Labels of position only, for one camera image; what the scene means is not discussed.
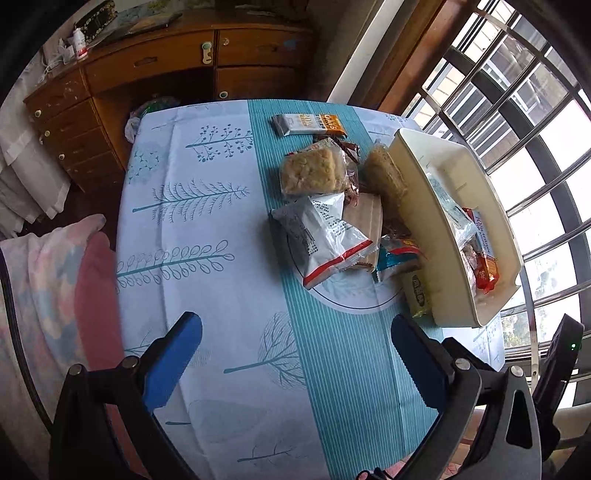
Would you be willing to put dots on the cream plastic storage bin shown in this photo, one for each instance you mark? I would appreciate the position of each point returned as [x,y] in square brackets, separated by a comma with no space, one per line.
[417,156]

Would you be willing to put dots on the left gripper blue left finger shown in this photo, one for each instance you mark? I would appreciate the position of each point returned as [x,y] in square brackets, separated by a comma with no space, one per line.
[165,360]

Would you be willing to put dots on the white lace covered furniture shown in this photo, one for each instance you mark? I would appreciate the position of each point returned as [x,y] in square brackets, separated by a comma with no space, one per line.
[33,185]

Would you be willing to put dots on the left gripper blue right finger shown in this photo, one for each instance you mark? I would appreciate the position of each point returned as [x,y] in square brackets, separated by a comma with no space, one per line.
[424,360]

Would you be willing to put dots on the metal window grille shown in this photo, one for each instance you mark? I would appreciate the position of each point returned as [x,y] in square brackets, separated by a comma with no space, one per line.
[496,85]

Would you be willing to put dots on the blue red snack packet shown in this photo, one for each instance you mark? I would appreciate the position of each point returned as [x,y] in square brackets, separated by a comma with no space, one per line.
[397,256]

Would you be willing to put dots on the beige rice cracker pack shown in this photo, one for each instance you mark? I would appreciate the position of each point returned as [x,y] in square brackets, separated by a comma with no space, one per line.
[320,169]

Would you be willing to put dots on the green pastry packet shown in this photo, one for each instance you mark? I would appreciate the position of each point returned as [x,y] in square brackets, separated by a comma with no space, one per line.
[416,293]

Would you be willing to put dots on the wooden desk with drawers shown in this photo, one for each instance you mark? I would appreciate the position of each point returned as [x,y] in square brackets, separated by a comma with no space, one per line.
[204,55]

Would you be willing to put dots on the green item plastic bag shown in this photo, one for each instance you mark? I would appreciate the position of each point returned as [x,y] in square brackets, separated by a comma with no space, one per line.
[154,105]

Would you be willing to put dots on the black patterned case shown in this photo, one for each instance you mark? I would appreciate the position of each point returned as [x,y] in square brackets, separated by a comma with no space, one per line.
[95,21]

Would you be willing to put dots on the orange white oat bar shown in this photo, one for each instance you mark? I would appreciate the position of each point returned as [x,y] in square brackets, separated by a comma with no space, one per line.
[308,124]

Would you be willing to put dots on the teal white tablecloth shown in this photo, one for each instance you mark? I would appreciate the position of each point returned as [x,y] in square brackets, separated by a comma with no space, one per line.
[287,383]

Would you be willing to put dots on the brown mixed nut packet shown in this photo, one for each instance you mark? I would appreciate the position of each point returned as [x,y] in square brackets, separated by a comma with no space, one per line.
[352,152]

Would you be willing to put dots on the pale blue snack pouch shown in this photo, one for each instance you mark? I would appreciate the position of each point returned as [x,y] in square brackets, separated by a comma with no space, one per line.
[463,228]

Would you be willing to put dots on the white red bottle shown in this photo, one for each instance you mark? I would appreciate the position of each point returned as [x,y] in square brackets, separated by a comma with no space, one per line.
[79,44]

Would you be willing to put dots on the white silver snack bag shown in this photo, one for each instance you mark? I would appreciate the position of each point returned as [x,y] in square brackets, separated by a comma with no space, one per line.
[325,242]

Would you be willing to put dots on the beige wafer pack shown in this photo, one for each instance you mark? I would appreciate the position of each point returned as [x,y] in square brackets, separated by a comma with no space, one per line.
[366,214]

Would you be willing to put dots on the pastel floral blanket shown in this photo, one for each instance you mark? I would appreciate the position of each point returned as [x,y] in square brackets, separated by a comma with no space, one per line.
[65,303]

